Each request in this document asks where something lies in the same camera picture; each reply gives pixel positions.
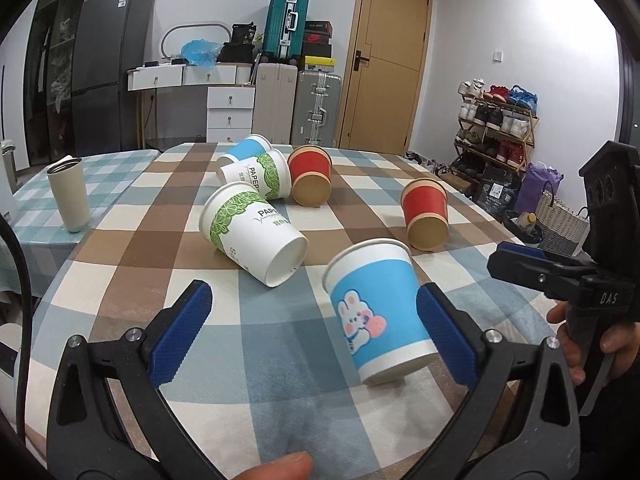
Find blue bunny paper cup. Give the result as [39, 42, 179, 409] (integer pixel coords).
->
[322, 238, 437, 385]

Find red paper cup right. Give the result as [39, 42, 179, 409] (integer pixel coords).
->
[400, 178, 449, 252]

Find red paper cup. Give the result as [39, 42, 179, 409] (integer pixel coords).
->
[288, 145, 332, 207]
[400, 178, 449, 252]

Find white green paper cup near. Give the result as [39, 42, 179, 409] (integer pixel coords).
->
[198, 182, 309, 288]

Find white green paper cup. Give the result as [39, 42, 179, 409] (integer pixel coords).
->
[217, 150, 292, 200]
[198, 182, 309, 288]

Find red paper cup left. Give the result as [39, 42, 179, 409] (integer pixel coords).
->
[288, 145, 332, 207]

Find white green paper cup far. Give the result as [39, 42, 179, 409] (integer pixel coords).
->
[217, 150, 292, 200]

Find blue white paper cup far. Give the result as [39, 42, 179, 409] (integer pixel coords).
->
[217, 133, 272, 167]

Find right hand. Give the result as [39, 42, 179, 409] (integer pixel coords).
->
[546, 299, 640, 387]

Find left hand thumb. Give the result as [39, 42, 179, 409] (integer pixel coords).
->
[234, 452, 314, 480]

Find woven basket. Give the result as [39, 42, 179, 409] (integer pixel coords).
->
[535, 181, 590, 257]

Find purple bag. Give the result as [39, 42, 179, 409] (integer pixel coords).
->
[514, 162, 564, 214]

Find black printed bag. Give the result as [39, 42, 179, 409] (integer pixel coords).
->
[476, 181, 518, 222]

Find wooden shoe rack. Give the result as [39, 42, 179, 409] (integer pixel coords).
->
[454, 78, 539, 174]

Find checkered tablecloth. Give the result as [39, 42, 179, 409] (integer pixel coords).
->
[0, 141, 576, 480]

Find wooden door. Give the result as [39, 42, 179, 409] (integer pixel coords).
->
[337, 0, 433, 154]

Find beige steel tumbler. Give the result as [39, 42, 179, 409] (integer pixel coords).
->
[47, 155, 91, 233]

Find silver suitcase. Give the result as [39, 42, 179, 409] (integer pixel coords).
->
[291, 70, 342, 148]

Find stacked shoe boxes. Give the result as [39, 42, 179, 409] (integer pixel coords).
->
[302, 20, 335, 73]

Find beige suitcase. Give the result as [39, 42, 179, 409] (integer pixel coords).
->
[252, 63, 298, 144]

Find white drawer desk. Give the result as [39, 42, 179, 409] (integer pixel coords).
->
[127, 62, 255, 151]

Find teal suitcase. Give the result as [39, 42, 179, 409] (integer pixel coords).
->
[262, 0, 309, 64]

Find blue plastic bag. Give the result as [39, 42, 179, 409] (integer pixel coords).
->
[180, 39, 224, 70]

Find black refrigerator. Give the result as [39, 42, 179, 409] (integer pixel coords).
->
[72, 0, 152, 157]

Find black cable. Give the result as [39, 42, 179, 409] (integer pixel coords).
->
[0, 213, 36, 449]

